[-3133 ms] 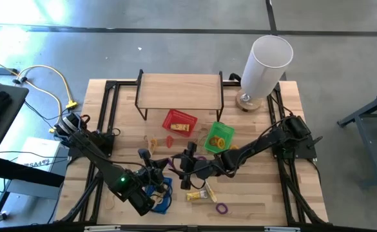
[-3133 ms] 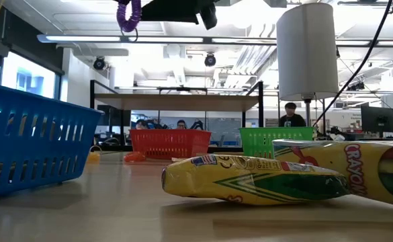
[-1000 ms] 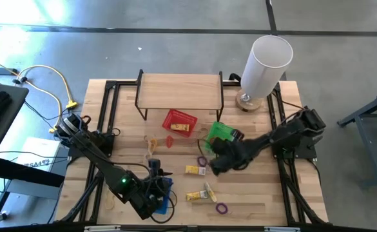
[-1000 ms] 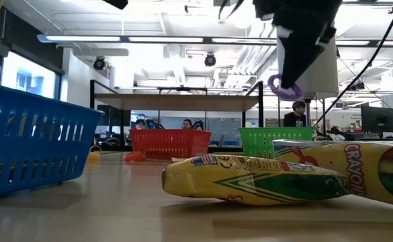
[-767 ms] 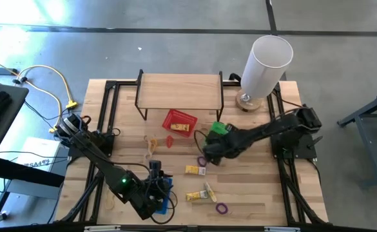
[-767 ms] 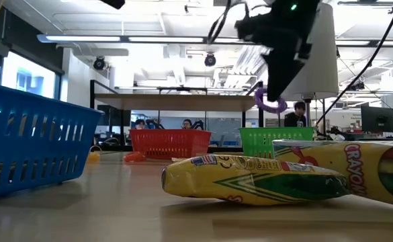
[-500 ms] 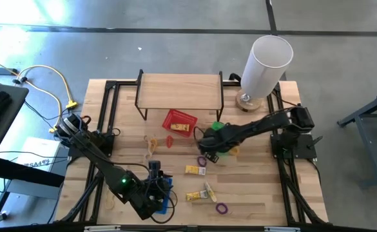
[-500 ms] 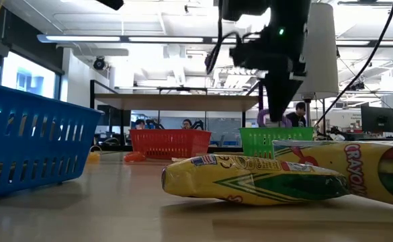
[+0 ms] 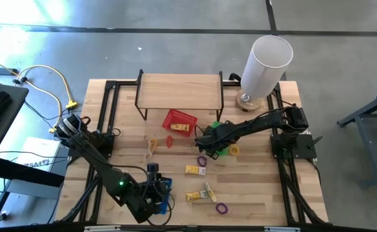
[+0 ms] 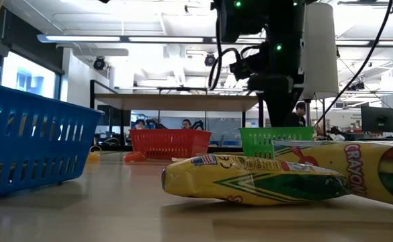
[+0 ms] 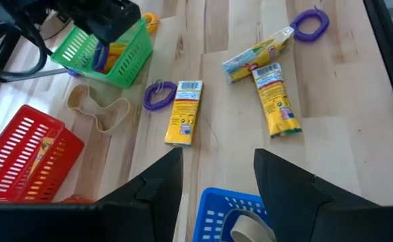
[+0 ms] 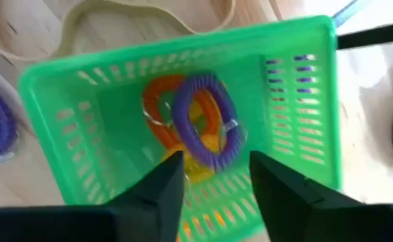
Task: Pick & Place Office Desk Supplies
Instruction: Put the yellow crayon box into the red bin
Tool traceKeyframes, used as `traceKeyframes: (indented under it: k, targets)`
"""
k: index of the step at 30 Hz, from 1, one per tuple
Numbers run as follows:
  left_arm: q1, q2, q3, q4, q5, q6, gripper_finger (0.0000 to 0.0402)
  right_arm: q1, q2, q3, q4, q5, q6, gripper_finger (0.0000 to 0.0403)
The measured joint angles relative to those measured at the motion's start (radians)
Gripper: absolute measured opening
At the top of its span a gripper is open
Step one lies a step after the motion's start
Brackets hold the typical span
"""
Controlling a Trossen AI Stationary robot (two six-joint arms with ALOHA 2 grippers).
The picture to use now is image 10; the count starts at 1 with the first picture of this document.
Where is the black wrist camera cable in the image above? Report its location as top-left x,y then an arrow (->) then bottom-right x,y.
208,46 -> 243,91

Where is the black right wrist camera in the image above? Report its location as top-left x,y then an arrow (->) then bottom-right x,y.
228,50 -> 263,81

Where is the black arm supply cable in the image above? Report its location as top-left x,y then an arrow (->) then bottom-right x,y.
316,0 -> 393,126

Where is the long ceiling light strip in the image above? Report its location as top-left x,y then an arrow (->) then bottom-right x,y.
36,33 -> 393,47

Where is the black computer monitor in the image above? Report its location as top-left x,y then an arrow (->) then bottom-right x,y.
360,105 -> 393,134

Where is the red plastic basket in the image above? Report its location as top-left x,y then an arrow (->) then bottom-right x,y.
128,129 -> 213,159

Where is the yellow crayon pack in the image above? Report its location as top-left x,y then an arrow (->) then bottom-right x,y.
271,139 -> 393,210
161,154 -> 351,207

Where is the white shade table lamp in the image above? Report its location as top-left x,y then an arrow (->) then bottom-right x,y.
300,2 -> 340,128

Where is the blue plastic basket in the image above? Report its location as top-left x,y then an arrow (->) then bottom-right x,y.
0,81 -> 105,202

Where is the wooden shelf riser black frame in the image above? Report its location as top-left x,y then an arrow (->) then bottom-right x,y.
89,79 -> 265,149

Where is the orange red coil wristband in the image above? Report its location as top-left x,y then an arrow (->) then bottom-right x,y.
124,151 -> 147,164

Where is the green plastic basket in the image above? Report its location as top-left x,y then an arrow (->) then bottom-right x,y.
238,126 -> 315,161

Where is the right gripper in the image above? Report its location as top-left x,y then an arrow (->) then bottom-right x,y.
248,74 -> 304,128

